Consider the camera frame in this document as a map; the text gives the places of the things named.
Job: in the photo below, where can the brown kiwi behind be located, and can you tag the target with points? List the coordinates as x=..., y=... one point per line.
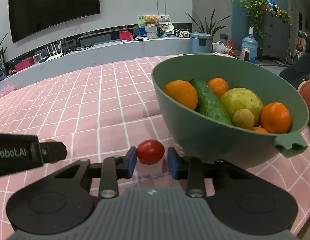
x=51, y=140

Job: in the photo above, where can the pink storage box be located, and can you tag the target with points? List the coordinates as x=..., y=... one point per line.
x=24, y=64

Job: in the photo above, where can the red box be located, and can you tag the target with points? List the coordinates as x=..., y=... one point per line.
x=125, y=35

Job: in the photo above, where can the trailing green plant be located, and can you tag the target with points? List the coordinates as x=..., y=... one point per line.
x=263, y=20

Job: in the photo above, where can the pink checked tablecloth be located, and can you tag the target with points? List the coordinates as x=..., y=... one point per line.
x=99, y=112

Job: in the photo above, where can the green cucumber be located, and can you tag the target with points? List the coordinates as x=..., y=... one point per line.
x=209, y=104

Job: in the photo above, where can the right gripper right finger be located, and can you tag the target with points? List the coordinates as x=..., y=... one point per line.
x=189, y=169

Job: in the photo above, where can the grey round trash bin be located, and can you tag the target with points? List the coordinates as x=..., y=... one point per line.
x=200, y=43

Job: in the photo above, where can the white router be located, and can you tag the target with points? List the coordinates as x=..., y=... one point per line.
x=54, y=51

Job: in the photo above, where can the spiky potted plant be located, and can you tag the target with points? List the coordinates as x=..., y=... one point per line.
x=208, y=27

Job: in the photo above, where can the green colander bowl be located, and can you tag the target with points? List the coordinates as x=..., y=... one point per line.
x=208, y=139

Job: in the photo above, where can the grey drawer cabinet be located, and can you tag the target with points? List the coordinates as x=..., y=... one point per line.
x=275, y=41

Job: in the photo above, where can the blue water jug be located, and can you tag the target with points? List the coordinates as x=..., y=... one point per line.
x=250, y=43

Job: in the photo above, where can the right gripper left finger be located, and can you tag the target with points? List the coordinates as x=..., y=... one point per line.
x=114, y=169

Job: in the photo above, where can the red tomato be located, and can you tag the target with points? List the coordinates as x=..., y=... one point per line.
x=150, y=152

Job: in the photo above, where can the black television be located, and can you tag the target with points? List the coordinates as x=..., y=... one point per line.
x=27, y=17

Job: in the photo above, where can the teddy bear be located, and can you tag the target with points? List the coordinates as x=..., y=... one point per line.
x=152, y=20

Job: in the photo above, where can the orange top mandarin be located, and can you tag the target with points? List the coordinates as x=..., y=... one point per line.
x=276, y=118

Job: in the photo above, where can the yellow-green pear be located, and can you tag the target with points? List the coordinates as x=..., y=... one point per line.
x=242, y=98

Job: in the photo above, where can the brown kiwi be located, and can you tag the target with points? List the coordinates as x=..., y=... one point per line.
x=243, y=118
x=51, y=140

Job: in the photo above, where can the orange mandarin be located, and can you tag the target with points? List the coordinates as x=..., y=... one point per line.
x=276, y=118
x=219, y=86
x=259, y=129

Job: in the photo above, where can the large orange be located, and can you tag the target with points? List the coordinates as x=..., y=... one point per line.
x=182, y=92

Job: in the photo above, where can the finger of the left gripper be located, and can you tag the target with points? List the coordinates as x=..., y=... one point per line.
x=52, y=151

